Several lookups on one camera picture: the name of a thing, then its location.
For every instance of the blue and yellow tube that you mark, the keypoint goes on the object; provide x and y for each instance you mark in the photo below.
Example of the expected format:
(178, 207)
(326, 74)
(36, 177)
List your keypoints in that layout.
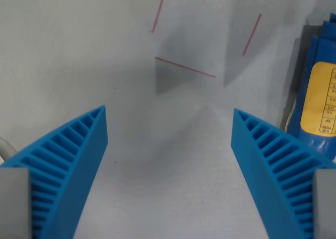
(321, 97)

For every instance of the clear tape roll white core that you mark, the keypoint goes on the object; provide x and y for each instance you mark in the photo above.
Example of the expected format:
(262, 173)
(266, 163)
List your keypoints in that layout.
(6, 147)

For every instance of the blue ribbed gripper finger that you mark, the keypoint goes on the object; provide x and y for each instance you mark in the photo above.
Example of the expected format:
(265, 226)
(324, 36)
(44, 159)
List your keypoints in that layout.
(252, 155)
(78, 155)

